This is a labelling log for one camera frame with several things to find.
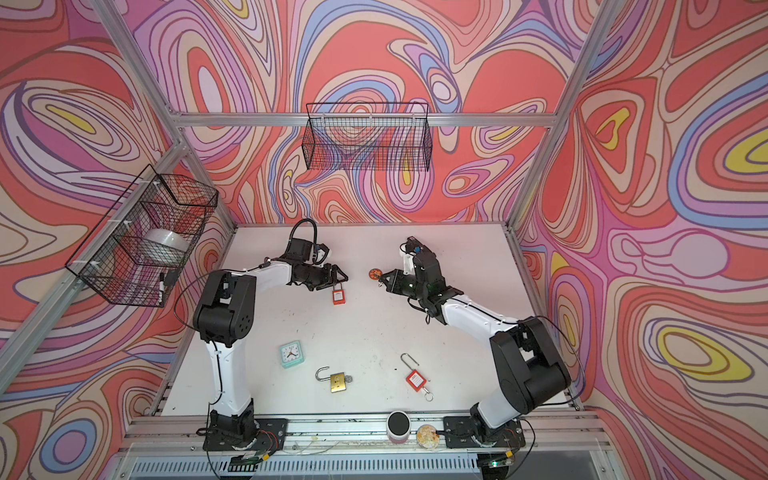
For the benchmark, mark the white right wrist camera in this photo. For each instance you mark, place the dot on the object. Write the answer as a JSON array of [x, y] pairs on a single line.
[[408, 250]]

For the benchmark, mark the red padlock with long shackle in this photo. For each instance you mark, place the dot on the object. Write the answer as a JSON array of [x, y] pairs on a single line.
[[415, 379]]

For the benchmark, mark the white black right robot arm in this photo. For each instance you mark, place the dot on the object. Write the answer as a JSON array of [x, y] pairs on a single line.
[[529, 367]]

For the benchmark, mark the round beige patterned ball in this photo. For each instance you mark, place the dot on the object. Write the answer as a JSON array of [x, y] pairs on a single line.
[[427, 437]]

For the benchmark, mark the black wire basket wall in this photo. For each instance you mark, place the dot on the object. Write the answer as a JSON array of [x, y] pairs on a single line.
[[368, 136], [152, 227]]

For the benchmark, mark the black wire basket left wall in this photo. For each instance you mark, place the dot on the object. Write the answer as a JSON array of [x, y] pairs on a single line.
[[152, 227]]

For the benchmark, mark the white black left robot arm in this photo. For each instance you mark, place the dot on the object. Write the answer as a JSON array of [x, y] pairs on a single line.
[[225, 315]]

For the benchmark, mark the brass padlock open shackle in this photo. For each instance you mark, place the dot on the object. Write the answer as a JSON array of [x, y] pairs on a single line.
[[338, 382]]

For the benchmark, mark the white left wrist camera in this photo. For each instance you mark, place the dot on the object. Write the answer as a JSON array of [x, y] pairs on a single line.
[[319, 253]]

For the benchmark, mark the mint green alarm clock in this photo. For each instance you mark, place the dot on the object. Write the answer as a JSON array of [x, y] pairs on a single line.
[[291, 354]]

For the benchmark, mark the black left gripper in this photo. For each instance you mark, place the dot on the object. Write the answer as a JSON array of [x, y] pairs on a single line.
[[329, 276]]

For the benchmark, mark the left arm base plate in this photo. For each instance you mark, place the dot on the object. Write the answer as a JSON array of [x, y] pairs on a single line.
[[265, 435]]

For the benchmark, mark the pink cylinder black top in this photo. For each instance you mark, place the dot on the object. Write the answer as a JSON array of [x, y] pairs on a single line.
[[398, 427]]

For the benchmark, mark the black marker in basket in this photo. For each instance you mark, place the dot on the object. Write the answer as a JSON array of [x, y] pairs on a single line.
[[161, 289]]

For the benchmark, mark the round red star sticker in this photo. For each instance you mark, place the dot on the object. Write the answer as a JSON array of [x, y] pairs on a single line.
[[375, 275]]

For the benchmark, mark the black wire basket back wall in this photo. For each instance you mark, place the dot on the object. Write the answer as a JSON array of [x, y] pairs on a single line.
[[368, 136]]

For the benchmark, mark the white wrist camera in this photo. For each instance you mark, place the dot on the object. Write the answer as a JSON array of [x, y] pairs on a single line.
[[319, 253], [408, 250]]

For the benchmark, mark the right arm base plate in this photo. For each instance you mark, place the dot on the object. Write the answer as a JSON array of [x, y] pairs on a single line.
[[469, 432]]

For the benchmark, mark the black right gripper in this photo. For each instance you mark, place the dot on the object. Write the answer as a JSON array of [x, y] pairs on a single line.
[[393, 286]]

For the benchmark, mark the red small padlock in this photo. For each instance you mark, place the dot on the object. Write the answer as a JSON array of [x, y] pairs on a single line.
[[338, 298]]

